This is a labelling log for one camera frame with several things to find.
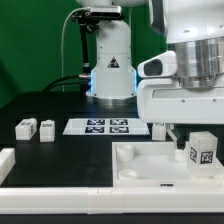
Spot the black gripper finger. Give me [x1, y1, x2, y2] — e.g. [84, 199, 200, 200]
[166, 124, 185, 150]

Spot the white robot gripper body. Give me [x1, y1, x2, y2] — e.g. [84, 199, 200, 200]
[137, 51, 224, 124]

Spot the white square tabletop panel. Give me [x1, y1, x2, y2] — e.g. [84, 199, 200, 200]
[112, 142, 224, 187]

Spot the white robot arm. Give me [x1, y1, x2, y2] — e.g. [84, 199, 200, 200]
[78, 0, 224, 125]

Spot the white L-shaped obstacle fence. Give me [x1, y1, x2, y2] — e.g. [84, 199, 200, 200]
[0, 148, 224, 214]

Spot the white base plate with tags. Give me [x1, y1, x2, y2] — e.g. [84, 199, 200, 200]
[63, 118, 150, 135]

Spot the black cable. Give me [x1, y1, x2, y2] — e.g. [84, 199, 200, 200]
[43, 75, 93, 93]

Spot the black camera on stand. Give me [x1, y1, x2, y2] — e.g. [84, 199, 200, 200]
[71, 6, 124, 75]

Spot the white cable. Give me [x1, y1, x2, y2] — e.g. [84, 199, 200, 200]
[61, 6, 93, 93]

